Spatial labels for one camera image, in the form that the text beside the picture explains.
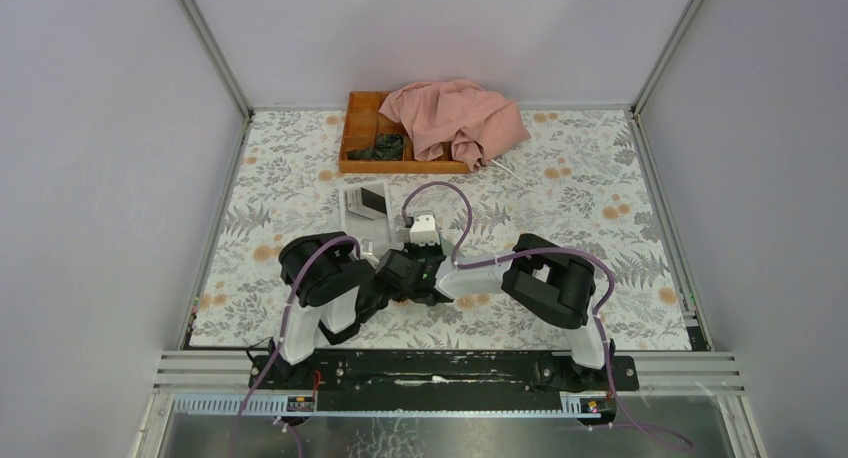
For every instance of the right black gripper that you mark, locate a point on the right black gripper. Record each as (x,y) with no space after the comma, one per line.
(415,252)

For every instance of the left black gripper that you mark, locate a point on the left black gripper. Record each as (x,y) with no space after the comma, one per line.
(395,297)

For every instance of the white plastic card box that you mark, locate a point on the white plastic card box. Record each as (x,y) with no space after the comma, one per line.
(380,233)

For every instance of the green card holder wallet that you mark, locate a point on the green card holder wallet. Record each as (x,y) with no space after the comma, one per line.
(448,247)

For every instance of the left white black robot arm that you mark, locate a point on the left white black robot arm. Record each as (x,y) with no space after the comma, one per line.
(333,291)

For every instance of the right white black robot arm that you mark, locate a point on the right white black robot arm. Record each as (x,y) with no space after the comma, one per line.
(563,287)

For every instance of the dark green crumpled item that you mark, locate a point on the dark green crumpled item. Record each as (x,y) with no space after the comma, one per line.
(386,147)

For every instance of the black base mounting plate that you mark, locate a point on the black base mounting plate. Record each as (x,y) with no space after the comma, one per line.
(431,380)

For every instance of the pink cloth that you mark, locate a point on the pink cloth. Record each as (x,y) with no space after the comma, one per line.
(477,125)

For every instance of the wooden compartment tray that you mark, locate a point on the wooden compartment tray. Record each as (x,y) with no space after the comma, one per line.
(363,124)

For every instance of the floral patterned table mat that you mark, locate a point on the floral patterned table mat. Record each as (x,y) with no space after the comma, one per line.
(576,182)

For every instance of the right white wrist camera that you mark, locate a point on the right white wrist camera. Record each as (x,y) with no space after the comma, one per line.
(423,229)

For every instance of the white slotted cable duct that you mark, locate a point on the white slotted cable duct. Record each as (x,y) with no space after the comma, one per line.
(301,406)

